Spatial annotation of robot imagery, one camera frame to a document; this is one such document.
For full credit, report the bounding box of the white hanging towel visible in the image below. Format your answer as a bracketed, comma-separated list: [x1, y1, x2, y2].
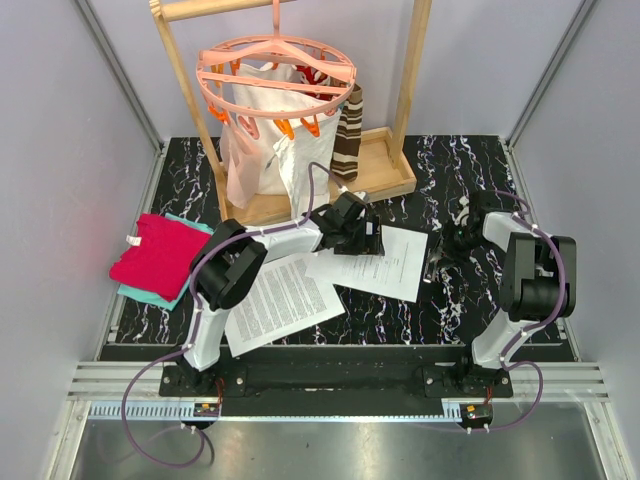
[230, 63, 341, 218]

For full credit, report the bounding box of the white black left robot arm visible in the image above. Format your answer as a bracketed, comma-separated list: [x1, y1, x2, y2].
[176, 190, 384, 396]

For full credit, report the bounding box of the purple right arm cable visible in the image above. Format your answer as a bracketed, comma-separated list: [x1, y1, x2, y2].
[424, 189, 571, 434]

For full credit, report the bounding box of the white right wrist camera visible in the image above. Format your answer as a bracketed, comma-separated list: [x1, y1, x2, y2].
[454, 196, 470, 226]

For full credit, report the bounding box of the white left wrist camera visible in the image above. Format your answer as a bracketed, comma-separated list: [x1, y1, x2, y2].
[341, 187, 371, 204]

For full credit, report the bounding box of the teal folded cloth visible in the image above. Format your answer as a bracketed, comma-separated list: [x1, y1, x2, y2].
[117, 213, 222, 312]

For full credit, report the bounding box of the pink hanging cloth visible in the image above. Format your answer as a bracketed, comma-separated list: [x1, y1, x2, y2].
[220, 124, 262, 209]

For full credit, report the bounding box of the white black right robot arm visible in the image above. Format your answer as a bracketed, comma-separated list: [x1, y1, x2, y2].
[430, 191, 577, 397]

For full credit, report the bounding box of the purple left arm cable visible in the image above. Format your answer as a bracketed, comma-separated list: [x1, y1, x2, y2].
[121, 162, 351, 469]

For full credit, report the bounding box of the white signature form sheet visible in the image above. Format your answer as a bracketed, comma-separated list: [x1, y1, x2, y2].
[307, 226, 428, 302]

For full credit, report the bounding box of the wooden drying rack frame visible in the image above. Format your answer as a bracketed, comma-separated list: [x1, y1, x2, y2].
[150, 1, 431, 225]

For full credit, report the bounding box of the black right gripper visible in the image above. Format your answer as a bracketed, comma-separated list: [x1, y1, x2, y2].
[427, 220, 488, 269]

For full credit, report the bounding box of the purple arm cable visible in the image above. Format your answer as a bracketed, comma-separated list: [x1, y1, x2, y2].
[424, 189, 571, 434]
[121, 162, 351, 469]

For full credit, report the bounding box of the aluminium frame rail left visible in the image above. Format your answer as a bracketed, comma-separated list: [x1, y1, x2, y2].
[71, 0, 164, 153]

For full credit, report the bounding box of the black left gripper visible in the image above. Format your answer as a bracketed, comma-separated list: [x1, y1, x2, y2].
[335, 216, 383, 258]

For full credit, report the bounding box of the brown striped sock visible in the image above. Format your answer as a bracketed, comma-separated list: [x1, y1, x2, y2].
[330, 85, 364, 181]

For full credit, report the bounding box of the red white patterned cloth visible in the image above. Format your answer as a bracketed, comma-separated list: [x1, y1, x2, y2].
[294, 65, 332, 101]

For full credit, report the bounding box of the silver folder clip mechanism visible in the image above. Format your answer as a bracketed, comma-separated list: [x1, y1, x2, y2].
[423, 260, 439, 283]

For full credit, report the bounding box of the white printed text sheet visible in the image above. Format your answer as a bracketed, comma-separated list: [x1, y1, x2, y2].
[225, 253, 345, 357]

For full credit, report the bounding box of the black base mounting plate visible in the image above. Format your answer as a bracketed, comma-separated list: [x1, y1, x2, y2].
[159, 345, 513, 419]

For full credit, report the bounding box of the red folded shirt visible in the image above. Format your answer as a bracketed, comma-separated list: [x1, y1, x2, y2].
[109, 213, 211, 293]

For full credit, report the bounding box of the pink round clip hanger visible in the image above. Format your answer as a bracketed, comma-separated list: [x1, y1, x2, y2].
[196, 1, 357, 140]

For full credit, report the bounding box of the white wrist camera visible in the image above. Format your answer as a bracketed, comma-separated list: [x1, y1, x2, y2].
[341, 187, 371, 204]
[454, 196, 470, 226]

